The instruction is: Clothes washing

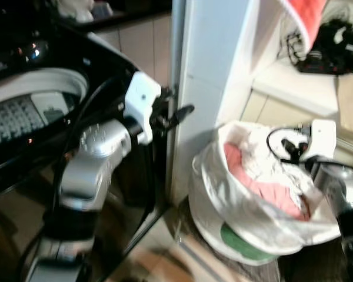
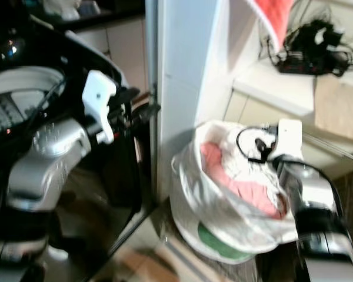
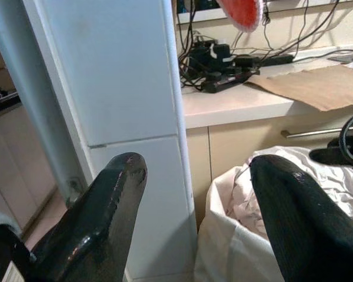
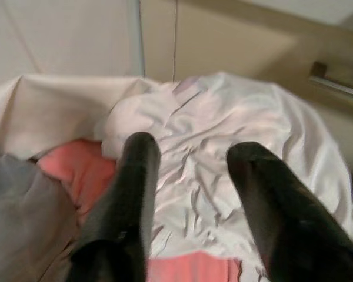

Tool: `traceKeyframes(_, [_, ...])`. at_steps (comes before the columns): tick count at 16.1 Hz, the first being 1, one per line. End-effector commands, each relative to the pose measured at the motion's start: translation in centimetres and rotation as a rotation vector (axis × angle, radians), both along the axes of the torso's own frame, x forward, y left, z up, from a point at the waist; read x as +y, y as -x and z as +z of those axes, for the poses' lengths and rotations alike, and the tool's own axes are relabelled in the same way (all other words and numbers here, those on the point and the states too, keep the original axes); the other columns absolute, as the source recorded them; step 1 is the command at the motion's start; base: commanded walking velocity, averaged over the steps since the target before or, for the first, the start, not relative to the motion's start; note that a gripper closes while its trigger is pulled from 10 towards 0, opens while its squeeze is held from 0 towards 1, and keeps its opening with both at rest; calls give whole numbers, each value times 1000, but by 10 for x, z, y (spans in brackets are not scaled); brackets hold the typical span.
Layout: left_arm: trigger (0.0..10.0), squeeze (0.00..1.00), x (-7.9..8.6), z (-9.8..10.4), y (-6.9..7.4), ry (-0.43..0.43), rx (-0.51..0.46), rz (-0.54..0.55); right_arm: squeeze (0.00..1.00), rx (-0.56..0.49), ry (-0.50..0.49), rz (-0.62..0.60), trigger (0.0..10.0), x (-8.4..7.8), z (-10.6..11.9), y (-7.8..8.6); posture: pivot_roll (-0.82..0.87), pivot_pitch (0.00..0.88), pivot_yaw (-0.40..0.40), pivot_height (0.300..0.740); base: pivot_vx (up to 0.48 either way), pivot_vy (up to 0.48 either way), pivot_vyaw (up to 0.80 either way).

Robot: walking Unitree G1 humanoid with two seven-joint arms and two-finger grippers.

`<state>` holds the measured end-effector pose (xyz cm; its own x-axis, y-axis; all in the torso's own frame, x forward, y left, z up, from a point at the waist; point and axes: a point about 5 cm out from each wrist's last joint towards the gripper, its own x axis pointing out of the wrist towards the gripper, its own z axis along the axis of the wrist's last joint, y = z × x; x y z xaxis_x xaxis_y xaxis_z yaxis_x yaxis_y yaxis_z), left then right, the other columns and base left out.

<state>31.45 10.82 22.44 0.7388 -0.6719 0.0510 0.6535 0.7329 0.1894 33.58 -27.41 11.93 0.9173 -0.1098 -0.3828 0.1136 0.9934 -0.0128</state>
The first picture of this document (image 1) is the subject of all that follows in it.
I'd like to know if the white cabinet side panel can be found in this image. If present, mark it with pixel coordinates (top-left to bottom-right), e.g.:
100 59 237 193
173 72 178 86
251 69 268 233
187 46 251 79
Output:
167 0 261 206

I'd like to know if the white garment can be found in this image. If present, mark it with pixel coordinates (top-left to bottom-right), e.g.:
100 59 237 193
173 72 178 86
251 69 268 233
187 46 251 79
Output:
246 126 308 184

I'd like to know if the white washer tub ring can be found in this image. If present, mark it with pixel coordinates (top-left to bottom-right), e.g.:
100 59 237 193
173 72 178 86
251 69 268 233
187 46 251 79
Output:
0 67 89 149

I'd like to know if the white object on counter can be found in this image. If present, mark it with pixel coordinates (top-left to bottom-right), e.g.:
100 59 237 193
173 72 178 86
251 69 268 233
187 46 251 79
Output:
55 0 95 22

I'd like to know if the black device with cables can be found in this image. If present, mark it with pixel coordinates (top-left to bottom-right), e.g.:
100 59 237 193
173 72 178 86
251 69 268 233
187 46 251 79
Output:
284 18 353 78

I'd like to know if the green round basin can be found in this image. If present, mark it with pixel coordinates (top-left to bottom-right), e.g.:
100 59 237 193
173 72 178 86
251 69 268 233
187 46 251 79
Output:
220 222 278 263

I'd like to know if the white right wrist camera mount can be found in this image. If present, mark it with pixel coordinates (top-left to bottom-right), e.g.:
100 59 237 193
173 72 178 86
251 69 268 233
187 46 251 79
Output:
300 119 337 163

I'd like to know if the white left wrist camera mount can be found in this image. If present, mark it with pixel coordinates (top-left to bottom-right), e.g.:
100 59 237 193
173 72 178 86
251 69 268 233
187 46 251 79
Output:
124 72 163 145

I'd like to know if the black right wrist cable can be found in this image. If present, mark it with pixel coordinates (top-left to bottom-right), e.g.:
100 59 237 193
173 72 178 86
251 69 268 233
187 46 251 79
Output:
266 126 296 161

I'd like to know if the white shelf board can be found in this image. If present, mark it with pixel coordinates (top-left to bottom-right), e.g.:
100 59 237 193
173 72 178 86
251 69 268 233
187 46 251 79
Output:
250 58 343 119

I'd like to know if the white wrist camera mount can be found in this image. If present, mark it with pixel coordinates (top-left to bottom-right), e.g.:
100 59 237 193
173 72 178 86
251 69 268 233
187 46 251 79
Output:
124 72 163 145
300 119 337 163

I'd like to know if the white plastic laundry bag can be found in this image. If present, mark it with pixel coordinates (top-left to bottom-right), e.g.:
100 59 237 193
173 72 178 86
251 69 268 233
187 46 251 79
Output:
188 120 349 257

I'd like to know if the red quilted cloth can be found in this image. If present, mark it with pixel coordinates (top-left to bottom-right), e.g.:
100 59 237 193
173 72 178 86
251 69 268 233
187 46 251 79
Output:
279 0 331 53

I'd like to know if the black top-load washing machine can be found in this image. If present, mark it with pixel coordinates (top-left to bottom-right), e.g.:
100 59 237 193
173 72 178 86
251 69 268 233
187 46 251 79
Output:
0 0 172 282

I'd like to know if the pink garment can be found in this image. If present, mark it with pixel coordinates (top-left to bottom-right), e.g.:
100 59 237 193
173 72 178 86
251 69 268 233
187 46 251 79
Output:
223 142 311 221

